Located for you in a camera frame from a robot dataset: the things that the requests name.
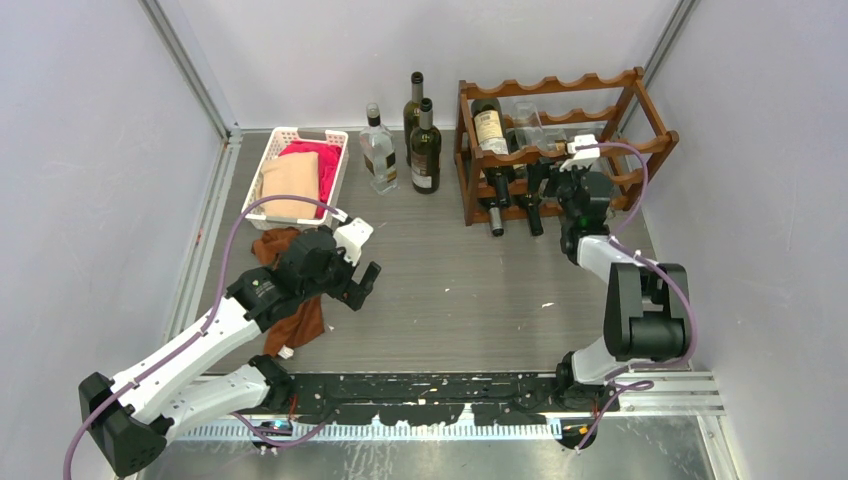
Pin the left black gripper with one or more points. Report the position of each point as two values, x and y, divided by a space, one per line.
358 291

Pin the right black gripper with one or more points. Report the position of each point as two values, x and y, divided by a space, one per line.
551 172

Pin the dark wine bottle front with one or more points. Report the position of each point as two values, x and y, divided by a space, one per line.
531 207

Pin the dark wine bottle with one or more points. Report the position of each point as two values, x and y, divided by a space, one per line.
411 112
531 207
489 126
425 149

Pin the brown bottle gold cap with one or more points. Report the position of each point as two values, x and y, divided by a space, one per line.
499 178

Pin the brown wooden wine rack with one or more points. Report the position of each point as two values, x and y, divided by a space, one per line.
629 163

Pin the tall slim clear bottle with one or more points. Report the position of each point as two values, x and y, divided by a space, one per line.
527 130

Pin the dark wine bottle back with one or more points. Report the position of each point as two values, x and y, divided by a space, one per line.
411 112

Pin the clear bottle black cap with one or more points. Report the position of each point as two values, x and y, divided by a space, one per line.
378 149

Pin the clear square liquor bottle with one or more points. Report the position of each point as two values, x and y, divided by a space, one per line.
563 142

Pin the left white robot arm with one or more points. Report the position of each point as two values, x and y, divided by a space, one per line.
135 414

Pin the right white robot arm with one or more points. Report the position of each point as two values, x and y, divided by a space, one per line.
647 316

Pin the brown cloth on table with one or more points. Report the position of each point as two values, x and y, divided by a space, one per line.
307 323

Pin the beige folded cloth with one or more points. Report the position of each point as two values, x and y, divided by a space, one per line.
275 181

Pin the pink red cloth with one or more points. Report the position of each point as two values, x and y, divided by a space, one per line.
324 162

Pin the white plastic basket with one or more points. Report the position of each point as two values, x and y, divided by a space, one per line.
280 139

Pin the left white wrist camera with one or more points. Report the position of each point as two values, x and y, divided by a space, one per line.
351 235

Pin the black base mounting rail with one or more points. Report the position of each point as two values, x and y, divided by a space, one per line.
424 399

